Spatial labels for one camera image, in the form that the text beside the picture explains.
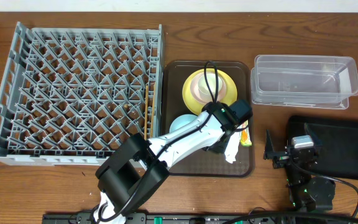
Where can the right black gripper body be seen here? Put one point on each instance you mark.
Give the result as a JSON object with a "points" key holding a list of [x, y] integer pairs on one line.
{"points": [[281, 162]]}

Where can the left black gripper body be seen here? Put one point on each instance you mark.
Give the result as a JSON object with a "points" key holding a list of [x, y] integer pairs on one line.
{"points": [[217, 147]]}

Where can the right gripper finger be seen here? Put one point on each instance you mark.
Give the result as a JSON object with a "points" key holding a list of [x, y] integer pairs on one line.
{"points": [[268, 152], [316, 141]]}

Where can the white napkin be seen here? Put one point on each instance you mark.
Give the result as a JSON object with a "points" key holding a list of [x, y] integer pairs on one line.
{"points": [[232, 147]]}

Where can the green orange snack wrapper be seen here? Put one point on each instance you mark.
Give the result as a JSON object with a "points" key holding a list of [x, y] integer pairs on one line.
{"points": [[245, 135]]}

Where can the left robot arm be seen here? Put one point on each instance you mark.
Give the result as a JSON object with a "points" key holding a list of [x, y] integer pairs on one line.
{"points": [[134, 172]]}

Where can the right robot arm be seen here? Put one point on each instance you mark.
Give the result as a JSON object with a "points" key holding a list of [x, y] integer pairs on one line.
{"points": [[308, 193]]}

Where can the dark brown serving tray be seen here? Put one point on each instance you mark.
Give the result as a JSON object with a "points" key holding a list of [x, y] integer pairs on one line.
{"points": [[204, 163]]}

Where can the black plastic tray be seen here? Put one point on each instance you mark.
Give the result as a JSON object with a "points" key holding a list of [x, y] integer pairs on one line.
{"points": [[339, 154]]}

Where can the cream plastic cup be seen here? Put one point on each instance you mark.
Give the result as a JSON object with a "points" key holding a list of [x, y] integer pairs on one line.
{"points": [[209, 84]]}

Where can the pink plastic bowl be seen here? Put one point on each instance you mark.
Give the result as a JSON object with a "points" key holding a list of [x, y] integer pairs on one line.
{"points": [[195, 90]]}

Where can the yellow plastic plate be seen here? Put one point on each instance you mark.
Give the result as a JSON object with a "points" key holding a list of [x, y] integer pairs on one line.
{"points": [[195, 106]]}

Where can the clear plastic bin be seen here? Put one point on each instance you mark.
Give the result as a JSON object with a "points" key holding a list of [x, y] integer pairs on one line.
{"points": [[308, 81]]}

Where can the grey plastic dish rack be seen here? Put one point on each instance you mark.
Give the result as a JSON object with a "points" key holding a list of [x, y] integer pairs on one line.
{"points": [[72, 96]]}

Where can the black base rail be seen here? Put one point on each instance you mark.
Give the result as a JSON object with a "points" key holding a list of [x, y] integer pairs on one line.
{"points": [[142, 218]]}

